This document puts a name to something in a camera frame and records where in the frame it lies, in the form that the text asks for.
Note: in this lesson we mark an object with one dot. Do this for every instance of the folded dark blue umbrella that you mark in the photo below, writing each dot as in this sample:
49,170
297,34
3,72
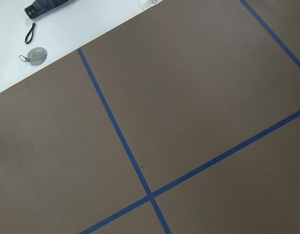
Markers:
40,7

